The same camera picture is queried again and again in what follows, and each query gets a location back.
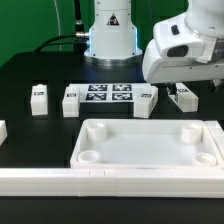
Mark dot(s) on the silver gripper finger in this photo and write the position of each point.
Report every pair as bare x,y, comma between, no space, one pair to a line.
171,88

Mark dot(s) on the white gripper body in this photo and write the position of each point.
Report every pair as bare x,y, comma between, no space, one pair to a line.
178,53

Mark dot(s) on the white desk top tray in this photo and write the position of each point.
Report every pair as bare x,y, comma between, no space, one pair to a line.
145,144

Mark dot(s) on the white right fence block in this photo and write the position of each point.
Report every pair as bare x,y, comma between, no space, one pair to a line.
218,135

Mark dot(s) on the white fence block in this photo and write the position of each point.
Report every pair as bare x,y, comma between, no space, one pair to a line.
218,135
3,131

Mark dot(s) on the white left fence block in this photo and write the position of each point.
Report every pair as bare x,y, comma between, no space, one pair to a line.
3,131

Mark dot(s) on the white marker base plate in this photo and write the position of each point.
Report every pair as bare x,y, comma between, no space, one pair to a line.
105,93

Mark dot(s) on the white front fence rail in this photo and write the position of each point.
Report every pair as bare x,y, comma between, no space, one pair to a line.
112,182

